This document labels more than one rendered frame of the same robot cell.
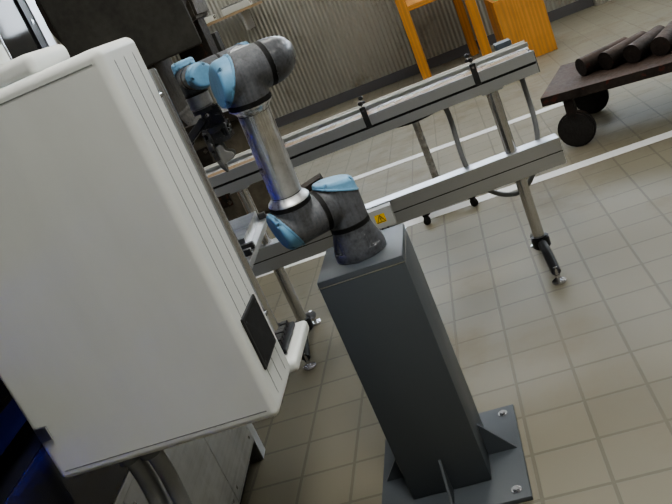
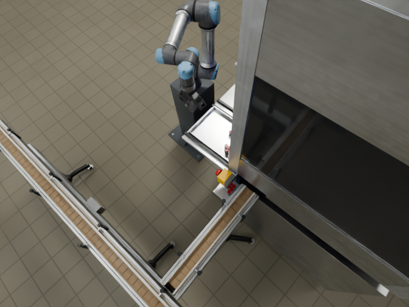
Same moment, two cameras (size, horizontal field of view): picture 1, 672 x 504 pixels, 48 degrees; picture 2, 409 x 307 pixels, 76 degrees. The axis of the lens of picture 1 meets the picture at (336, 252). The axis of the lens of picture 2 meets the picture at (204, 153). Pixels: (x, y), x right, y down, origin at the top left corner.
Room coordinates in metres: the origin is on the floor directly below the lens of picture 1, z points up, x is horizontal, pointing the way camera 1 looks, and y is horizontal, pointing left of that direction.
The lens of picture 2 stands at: (3.12, 0.79, 2.39)
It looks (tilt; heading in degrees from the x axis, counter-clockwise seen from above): 64 degrees down; 217
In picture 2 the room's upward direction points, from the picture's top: 6 degrees counter-clockwise
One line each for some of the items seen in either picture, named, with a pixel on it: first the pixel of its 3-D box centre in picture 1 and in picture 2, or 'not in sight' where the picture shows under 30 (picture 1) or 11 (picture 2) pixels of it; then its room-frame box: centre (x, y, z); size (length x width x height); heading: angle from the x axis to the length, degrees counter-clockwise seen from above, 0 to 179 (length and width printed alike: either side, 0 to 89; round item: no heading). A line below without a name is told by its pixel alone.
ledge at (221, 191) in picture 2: not in sight; (229, 190); (2.68, 0.61, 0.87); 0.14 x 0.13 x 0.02; 80
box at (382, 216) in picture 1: (380, 217); (96, 205); (3.17, -0.24, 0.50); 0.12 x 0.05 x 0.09; 80
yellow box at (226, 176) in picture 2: not in sight; (225, 178); (2.66, 0.57, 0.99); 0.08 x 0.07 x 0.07; 80
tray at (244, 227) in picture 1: (203, 246); (221, 133); (2.37, 0.38, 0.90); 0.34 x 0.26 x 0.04; 80
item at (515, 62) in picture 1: (316, 136); (70, 210); (3.25, -0.12, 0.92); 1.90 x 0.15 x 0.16; 80
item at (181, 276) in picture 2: not in sight; (212, 236); (2.96, 0.66, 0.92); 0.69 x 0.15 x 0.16; 170
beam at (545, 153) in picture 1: (385, 212); (88, 210); (3.23, -0.27, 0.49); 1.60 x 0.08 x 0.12; 80
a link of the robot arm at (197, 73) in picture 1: (202, 73); (187, 59); (2.32, 0.15, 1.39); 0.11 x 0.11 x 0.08; 19
